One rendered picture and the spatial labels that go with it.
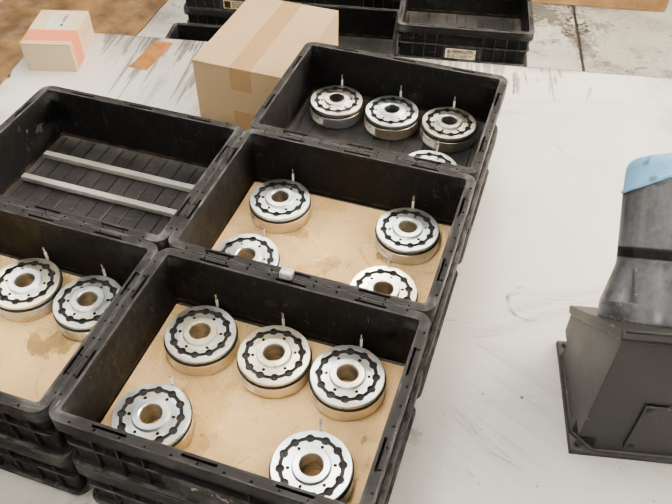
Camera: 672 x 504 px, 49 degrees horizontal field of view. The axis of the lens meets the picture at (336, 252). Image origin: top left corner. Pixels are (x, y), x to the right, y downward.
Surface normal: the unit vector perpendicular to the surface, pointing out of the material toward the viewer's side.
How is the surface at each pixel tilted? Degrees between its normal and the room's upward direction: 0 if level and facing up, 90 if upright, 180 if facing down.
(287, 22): 0
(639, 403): 90
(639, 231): 65
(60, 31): 0
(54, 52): 90
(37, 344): 0
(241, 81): 90
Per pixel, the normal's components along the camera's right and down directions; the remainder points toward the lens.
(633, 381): -0.11, 0.71
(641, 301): -0.57, -0.32
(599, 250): 0.00, -0.70
